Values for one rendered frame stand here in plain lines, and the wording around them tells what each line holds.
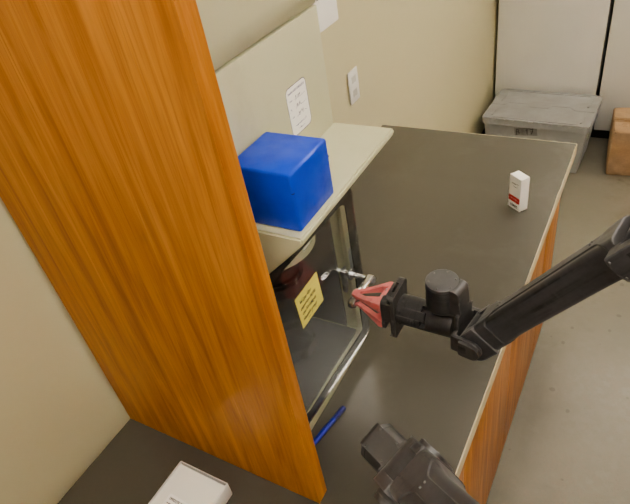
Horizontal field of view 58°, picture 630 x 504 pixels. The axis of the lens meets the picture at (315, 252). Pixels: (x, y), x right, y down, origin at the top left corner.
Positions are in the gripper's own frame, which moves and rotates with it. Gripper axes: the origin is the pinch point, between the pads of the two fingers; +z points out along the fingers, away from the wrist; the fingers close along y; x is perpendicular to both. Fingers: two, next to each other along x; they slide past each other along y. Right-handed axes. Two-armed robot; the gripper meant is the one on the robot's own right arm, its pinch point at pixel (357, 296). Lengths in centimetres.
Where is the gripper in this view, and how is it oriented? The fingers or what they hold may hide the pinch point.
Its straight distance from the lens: 111.2
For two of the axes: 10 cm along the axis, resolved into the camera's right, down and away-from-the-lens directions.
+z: -8.6, -2.0, 4.6
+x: -4.8, 6.0, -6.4
